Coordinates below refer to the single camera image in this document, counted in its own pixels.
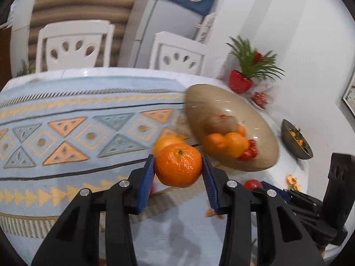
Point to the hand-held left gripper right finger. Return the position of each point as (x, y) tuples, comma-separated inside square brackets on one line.
[(210, 183)]

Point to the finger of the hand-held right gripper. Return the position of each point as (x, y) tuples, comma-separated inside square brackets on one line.
[(319, 224), (277, 189)]

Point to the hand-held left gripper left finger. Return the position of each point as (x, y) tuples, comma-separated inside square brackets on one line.
[(145, 183)]

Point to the orange mandarin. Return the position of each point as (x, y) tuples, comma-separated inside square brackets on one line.
[(178, 165), (214, 141), (242, 130)]

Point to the large orange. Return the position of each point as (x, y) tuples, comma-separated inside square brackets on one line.
[(163, 142), (237, 144)]

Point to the amber glass fruit bowl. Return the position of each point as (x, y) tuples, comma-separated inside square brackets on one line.
[(222, 99)]

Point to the orange peel piece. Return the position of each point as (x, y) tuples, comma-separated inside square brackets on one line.
[(292, 181)]

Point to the dark bowl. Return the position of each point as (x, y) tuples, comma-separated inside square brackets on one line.
[(289, 140)]

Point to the orange peels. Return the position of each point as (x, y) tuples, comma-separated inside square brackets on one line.
[(299, 141)]

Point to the brown kiwi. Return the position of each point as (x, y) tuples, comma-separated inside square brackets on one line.
[(222, 124)]

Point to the small red lidded dish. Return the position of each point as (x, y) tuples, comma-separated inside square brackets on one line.
[(260, 99)]

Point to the green plant in red pot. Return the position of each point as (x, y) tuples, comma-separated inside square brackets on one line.
[(240, 83)]

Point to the patterned blue table runner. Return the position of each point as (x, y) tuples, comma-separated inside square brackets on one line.
[(83, 94)]

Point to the white dining chair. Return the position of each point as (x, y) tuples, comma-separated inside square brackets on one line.
[(177, 44), (72, 33)]

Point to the white hanging ornament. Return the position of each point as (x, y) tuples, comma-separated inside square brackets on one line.
[(206, 27)]

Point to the white refrigerator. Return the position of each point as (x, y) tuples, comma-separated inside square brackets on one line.
[(160, 19)]

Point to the small green plant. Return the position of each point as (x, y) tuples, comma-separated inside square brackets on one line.
[(25, 69)]

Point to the brown wooden cabinet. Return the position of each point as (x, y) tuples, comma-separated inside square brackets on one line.
[(5, 58)]

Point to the striped brown curtain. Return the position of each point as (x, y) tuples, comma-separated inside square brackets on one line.
[(83, 2)]

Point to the framed wall picture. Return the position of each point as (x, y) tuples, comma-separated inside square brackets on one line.
[(350, 97)]

